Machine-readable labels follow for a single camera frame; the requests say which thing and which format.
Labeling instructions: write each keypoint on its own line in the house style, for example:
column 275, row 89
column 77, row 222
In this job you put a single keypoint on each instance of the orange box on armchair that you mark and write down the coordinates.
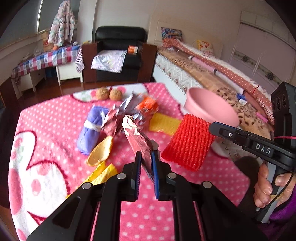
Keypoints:
column 133, row 50

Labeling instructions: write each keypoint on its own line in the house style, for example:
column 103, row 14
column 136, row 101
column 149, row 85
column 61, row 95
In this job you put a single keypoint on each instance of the yellow sponge cloth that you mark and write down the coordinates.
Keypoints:
column 164, row 123

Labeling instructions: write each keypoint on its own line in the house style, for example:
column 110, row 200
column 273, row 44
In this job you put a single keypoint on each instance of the red foam fruit net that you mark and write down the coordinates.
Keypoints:
column 190, row 144

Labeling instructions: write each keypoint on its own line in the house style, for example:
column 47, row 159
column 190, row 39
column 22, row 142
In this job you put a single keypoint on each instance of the maroon foil wrapper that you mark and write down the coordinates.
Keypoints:
column 139, row 143

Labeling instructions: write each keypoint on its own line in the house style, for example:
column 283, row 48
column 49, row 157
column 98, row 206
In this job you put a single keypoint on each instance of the checked cloth covered table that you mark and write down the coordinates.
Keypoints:
column 29, row 73

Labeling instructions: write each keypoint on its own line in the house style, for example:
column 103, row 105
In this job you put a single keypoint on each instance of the black leather armchair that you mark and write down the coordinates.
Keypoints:
column 136, row 68

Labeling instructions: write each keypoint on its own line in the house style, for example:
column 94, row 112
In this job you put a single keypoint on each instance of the pink plastic basin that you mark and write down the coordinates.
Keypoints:
column 210, row 107

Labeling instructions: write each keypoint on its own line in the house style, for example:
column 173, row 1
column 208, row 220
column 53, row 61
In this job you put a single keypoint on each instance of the pink polka dot blanket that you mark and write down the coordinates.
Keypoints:
column 45, row 166

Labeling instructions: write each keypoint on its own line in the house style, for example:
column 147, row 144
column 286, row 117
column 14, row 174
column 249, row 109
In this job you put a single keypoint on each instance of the white wardrobe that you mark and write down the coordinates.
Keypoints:
column 264, row 50

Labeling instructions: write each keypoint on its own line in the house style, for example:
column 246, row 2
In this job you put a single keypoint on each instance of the yellow floral pillow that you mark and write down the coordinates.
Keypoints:
column 204, row 46

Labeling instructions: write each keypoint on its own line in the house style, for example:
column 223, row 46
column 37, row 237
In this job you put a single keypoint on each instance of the silver foil wrapper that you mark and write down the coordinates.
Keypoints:
column 112, row 123

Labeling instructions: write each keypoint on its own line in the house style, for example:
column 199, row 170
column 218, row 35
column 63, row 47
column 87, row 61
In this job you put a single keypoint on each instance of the right walnut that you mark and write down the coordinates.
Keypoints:
column 115, row 94

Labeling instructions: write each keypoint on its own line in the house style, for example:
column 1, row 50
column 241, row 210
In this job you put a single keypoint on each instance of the bed with brown blanket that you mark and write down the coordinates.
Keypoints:
column 184, row 74

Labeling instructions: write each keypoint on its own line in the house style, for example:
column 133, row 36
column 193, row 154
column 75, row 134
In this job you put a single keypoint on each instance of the floral cloth on armchair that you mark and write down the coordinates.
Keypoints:
column 109, row 61

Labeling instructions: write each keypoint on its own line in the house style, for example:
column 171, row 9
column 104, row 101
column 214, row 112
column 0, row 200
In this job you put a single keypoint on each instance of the left walnut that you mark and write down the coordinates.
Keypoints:
column 102, row 93

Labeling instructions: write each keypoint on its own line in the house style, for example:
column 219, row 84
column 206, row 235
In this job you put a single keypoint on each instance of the orange snack wrapper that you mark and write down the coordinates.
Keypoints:
column 148, row 105

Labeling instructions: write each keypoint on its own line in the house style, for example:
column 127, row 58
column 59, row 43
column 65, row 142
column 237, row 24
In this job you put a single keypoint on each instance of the hanging floral padded jacket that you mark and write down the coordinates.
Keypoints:
column 62, row 28

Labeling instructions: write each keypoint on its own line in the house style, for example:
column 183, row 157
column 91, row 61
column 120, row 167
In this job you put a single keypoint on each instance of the red polka dot quilt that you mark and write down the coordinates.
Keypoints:
column 235, row 75

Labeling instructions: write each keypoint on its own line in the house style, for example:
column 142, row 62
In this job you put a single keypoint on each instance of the pink rolled sheet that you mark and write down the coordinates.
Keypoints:
column 236, row 87

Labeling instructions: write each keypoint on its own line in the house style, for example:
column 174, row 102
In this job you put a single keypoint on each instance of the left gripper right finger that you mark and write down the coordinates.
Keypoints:
column 160, row 170

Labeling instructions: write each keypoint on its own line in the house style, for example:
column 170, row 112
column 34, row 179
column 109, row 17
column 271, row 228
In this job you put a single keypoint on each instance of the orange peel piece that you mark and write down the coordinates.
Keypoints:
column 101, row 152

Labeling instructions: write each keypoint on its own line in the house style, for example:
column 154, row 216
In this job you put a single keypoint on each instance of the purple cloth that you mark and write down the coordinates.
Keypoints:
column 91, row 129

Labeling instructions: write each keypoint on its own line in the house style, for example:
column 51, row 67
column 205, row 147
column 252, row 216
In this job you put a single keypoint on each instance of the colourful cartoon pillow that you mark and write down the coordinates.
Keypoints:
column 169, row 33

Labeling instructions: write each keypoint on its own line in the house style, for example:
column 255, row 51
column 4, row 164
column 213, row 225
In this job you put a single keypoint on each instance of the yellow plastic wrapper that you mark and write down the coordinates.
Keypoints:
column 101, row 174

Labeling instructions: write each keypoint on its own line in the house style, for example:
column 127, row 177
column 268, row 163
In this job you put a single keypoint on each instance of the walnut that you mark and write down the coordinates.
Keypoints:
column 115, row 94
column 102, row 93

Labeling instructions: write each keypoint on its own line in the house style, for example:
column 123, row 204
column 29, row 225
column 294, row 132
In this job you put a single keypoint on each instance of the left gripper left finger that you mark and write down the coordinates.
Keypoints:
column 132, row 183

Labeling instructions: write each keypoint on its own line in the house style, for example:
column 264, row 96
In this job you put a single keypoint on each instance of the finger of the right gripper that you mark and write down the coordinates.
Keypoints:
column 227, row 132

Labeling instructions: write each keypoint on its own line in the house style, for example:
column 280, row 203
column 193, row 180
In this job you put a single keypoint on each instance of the person's right hand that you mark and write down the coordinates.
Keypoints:
column 263, row 188

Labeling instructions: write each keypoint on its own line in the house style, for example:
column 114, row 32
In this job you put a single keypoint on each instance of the blue tissue pack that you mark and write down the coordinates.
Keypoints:
column 241, row 99

